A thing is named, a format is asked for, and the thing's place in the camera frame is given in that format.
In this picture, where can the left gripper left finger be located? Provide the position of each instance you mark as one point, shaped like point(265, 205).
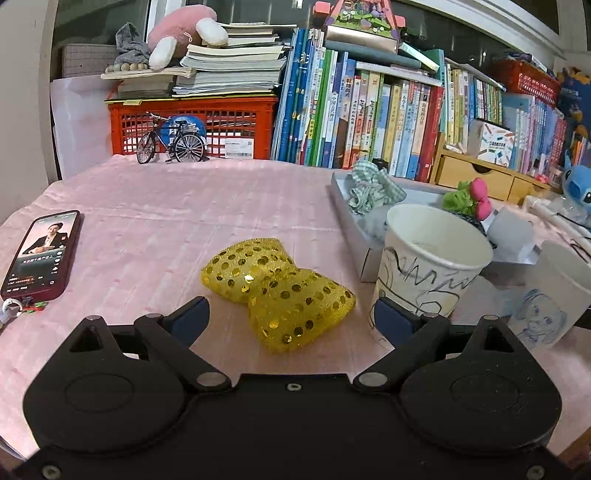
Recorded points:
point(169, 338)

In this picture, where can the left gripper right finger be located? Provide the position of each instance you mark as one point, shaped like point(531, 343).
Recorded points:
point(417, 342)

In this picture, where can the yellow sequin bow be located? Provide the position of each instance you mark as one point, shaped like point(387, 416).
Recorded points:
point(289, 307)

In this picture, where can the pink puffy bow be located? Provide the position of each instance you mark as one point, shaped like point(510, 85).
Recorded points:
point(482, 205)

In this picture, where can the green white checkered cloth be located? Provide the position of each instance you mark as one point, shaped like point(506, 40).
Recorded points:
point(372, 188)

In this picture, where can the doodled paper cup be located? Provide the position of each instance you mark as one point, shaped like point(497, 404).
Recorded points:
point(430, 259)

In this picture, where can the pink tablecloth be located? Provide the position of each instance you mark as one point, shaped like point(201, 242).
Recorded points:
point(147, 232)

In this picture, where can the grey shallow tray box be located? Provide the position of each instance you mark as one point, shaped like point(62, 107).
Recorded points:
point(366, 240)

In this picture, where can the smartphone red case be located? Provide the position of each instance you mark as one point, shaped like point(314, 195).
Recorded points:
point(42, 264)

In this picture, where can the paper cup with blue drawing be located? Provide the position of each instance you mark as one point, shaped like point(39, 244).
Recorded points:
point(556, 293)

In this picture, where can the wooden drawer organizer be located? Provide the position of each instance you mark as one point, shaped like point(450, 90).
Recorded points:
point(504, 184)

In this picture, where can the white pipe rack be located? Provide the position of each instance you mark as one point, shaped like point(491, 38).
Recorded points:
point(567, 229)

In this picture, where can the miniature bicycle model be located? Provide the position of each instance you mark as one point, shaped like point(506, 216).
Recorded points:
point(183, 138)

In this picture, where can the white patterned box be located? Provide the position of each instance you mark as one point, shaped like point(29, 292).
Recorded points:
point(490, 143)

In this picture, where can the red plastic crate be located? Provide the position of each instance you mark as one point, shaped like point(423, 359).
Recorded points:
point(249, 117)

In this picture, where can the blue Stitch plush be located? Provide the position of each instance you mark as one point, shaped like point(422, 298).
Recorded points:
point(576, 183)

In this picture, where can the row of left books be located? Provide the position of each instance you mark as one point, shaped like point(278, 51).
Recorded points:
point(342, 103)

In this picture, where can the row of books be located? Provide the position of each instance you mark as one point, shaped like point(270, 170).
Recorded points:
point(540, 129)
point(342, 103)

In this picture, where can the row of right books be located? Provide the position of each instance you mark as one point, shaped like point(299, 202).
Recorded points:
point(540, 129)

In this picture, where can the red plastic basket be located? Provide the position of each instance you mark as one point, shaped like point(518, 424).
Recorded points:
point(521, 77)

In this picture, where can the stack of books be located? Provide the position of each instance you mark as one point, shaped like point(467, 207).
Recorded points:
point(251, 62)

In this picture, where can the blue cardboard box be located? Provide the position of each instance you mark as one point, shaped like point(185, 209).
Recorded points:
point(574, 103)

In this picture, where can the grey plush toy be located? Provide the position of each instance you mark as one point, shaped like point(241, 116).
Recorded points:
point(130, 46)

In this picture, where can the pink plush toy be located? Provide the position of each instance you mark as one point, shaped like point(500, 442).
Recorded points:
point(185, 26)

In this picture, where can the triangular pink toy house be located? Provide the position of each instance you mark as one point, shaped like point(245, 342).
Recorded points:
point(369, 24)

